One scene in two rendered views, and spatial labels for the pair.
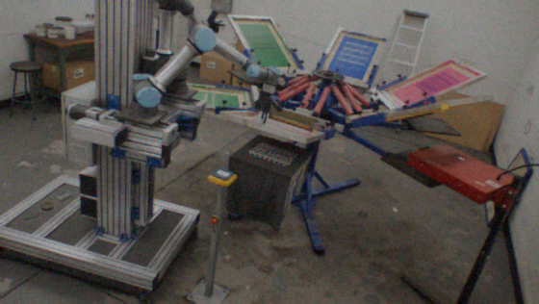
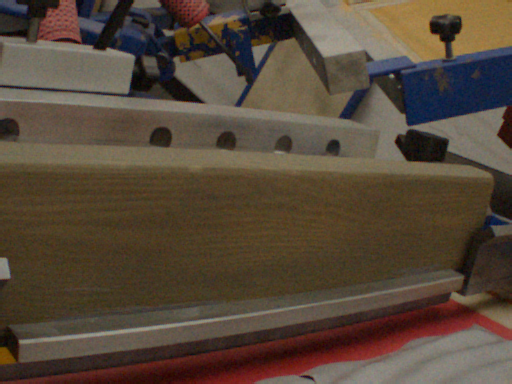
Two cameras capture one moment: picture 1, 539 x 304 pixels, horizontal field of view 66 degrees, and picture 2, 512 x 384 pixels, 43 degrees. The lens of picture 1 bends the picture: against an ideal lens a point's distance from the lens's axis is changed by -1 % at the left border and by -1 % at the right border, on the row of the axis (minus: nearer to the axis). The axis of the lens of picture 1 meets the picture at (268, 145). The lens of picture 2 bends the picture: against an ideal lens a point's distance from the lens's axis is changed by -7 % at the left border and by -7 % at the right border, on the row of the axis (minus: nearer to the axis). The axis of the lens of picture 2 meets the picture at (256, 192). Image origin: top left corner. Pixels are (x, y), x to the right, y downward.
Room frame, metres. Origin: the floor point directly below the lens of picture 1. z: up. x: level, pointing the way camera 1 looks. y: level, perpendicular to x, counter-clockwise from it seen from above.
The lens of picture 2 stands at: (2.81, 0.16, 1.29)
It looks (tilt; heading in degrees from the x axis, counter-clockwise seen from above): 24 degrees down; 294
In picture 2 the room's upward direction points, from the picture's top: 23 degrees clockwise
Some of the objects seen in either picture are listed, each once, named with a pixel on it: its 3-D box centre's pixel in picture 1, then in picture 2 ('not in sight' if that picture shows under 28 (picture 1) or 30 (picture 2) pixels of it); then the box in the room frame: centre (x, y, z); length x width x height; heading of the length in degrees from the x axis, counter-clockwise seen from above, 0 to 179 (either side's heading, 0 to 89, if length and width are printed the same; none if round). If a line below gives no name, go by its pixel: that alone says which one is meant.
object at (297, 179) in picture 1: (295, 189); not in sight; (2.59, -0.24, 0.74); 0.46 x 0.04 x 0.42; 160
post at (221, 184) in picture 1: (215, 240); not in sight; (2.22, 0.24, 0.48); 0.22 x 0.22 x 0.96; 70
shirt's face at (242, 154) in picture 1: (273, 153); not in sight; (2.65, -0.04, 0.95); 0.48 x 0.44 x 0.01; 160
